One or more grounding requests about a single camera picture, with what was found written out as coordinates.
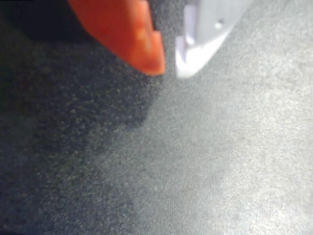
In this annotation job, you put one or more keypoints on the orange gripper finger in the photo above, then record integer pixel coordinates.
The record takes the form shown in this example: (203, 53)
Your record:
(127, 34)

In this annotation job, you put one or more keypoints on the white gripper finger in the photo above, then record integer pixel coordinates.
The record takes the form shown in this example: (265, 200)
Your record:
(207, 22)

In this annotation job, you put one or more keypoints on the black felt mat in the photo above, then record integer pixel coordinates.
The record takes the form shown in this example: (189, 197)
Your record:
(195, 159)

